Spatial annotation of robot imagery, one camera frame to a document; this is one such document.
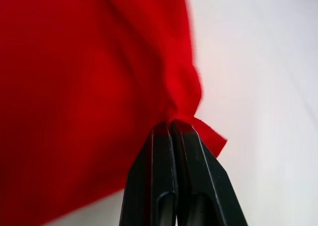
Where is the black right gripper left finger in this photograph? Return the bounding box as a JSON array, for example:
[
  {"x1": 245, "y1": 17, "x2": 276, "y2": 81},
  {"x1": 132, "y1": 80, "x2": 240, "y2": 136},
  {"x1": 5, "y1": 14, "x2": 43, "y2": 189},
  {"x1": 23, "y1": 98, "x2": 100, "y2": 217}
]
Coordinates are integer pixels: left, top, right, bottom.
[{"x1": 120, "y1": 121, "x2": 179, "y2": 226}]

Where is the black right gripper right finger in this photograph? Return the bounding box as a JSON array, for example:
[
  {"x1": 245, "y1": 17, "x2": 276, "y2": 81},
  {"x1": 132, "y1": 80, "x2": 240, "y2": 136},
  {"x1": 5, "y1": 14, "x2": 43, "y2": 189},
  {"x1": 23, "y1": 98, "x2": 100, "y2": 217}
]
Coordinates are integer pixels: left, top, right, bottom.
[{"x1": 170, "y1": 120, "x2": 249, "y2": 226}]

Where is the red t-shirt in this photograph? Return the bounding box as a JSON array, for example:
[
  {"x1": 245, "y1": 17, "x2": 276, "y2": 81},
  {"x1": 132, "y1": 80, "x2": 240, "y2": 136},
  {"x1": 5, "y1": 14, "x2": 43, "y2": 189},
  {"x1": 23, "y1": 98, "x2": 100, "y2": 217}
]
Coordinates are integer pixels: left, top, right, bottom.
[{"x1": 0, "y1": 0, "x2": 228, "y2": 226}]

